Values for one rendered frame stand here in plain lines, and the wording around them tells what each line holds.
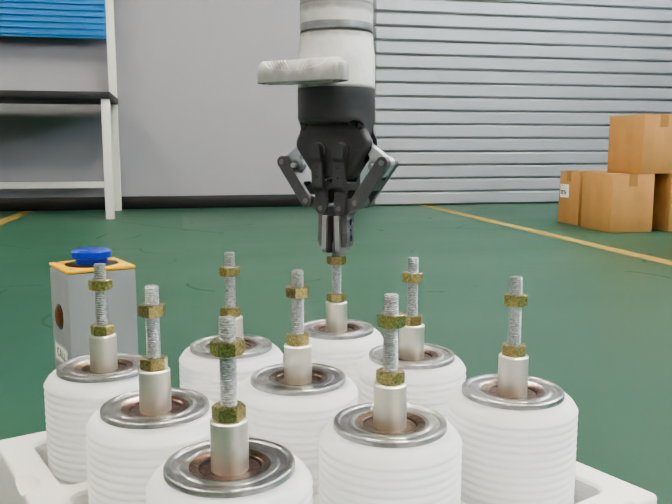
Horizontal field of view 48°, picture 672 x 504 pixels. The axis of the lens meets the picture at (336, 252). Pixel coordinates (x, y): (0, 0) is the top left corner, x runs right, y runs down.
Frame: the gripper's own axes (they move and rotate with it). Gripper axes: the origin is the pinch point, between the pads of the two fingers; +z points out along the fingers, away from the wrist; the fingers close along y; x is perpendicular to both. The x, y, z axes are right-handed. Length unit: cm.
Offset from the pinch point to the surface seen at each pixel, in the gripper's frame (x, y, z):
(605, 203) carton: -338, 39, 20
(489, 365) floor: -77, 10, 35
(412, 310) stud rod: 5.3, -10.9, 5.6
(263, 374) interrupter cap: 16.4, -2.9, 9.7
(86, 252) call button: 11.7, 22.6, 2.2
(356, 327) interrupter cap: -1.4, -1.6, 9.7
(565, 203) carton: -372, 68, 23
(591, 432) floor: -51, -15, 35
